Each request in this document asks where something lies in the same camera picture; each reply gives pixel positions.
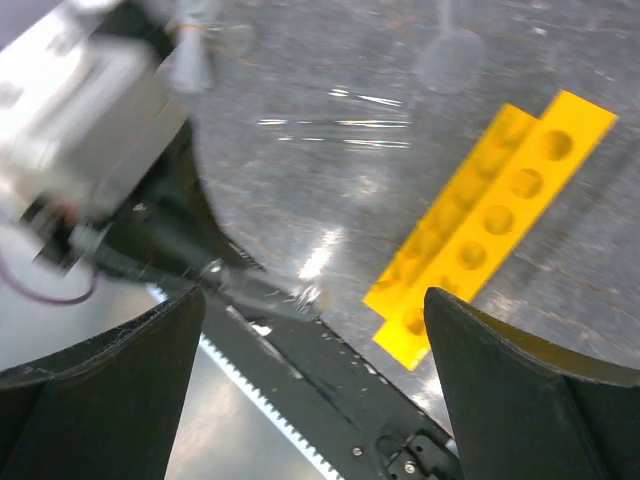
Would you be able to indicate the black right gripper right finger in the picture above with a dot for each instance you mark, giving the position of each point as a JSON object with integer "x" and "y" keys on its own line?
{"x": 522, "y": 407}

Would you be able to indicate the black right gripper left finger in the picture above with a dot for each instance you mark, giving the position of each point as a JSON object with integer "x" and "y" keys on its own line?
{"x": 107, "y": 407}

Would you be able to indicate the yellow test tube rack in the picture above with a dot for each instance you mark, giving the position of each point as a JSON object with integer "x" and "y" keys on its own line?
{"x": 512, "y": 175}

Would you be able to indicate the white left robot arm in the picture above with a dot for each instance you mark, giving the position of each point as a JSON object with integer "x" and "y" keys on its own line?
{"x": 84, "y": 115}

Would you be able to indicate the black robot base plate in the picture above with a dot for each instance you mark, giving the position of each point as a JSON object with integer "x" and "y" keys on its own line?
{"x": 266, "y": 330}

